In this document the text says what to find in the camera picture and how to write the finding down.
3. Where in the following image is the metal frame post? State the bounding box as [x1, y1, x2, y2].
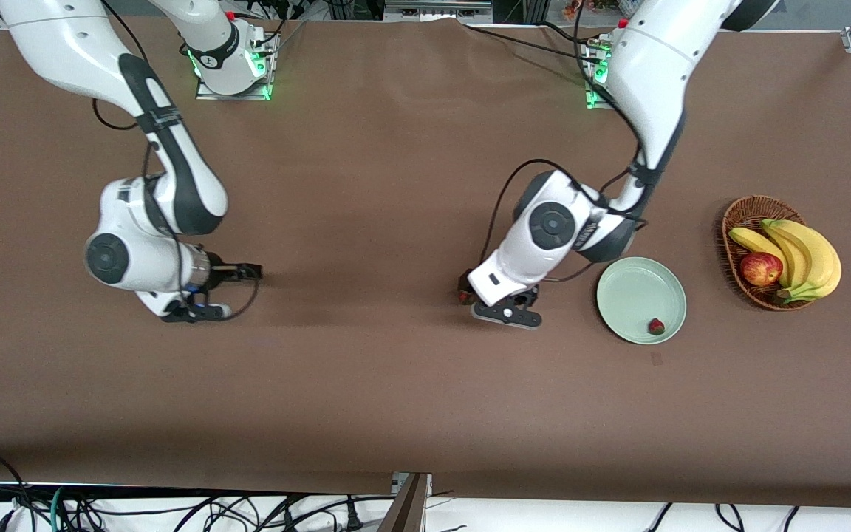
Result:
[380, 473, 434, 532]

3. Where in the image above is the grey background box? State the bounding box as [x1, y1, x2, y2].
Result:
[383, 0, 493, 21]

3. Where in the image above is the black cable on table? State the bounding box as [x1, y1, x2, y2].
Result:
[536, 21, 589, 44]
[462, 24, 592, 61]

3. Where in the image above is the yellow banana bunch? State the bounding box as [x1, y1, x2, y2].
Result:
[728, 219, 842, 304]

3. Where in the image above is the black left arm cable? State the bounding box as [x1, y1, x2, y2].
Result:
[479, 0, 649, 285]

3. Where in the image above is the brown wicker basket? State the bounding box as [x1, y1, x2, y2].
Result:
[722, 195, 818, 312]

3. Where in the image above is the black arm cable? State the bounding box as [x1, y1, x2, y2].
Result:
[92, 0, 262, 320]
[479, 0, 649, 285]

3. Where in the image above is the brown table cloth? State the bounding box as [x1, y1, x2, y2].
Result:
[0, 13, 851, 511]

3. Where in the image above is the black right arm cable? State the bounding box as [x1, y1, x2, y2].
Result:
[92, 0, 262, 320]

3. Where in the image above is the pale green round plate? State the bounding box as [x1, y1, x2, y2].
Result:
[596, 256, 688, 346]

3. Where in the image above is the red apple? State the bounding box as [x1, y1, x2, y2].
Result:
[739, 252, 784, 287]

